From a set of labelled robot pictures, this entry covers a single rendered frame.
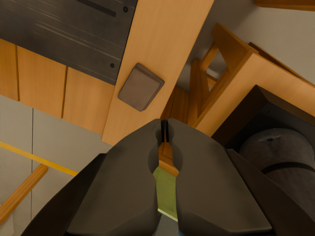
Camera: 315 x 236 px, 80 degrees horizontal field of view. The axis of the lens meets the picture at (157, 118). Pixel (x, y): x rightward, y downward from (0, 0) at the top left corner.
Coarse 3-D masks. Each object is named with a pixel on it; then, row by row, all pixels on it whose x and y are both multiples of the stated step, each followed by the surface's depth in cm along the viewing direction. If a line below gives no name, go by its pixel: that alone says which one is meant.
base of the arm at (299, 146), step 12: (264, 132) 42; (276, 132) 41; (288, 132) 40; (252, 144) 42; (264, 144) 41; (276, 144) 40; (288, 144) 38; (300, 144) 39; (252, 156) 42; (264, 156) 39; (276, 156) 38; (288, 156) 37; (300, 156) 37; (312, 156) 38; (264, 168) 38; (276, 168) 36; (312, 168) 35
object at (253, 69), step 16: (240, 64) 47; (256, 64) 45; (272, 64) 44; (240, 80) 47; (256, 80) 47; (272, 80) 46; (288, 80) 45; (224, 96) 50; (240, 96) 49; (288, 96) 47; (304, 96) 47; (208, 112) 53; (224, 112) 52; (208, 128) 56
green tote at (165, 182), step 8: (160, 168) 76; (160, 176) 73; (168, 176) 75; (160, 184) 70; (168, 184) 73; (160, 192) 68; (168, 192) 70; (160, 200) 65; (168, 200) 67; (160, 208) 63; (168, 208) 65; (168, 216) 64; (176, 216) 64
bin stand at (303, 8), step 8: (256, 0) 104; (264, 0) 92; (272, 0) 82; (280, 0) 75; (288, 0) 68; (296, 0) 63; (304, 0) 58; (312, 0) 54; (280, 8) 82; (288, 8) 74; (296, 8) 67; (304, 8) 61; (312, 8) 57
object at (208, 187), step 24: (168, 120) 12; (192, 144) 9; (216, 144) 9; (192, 168) 8; (216, 168) 8; (192, 192) 7; (216, 192) 7; (240, 192) 7; (192, 216) 6; (216, 216) 6; (240, 216) 6; (264, 216) 6
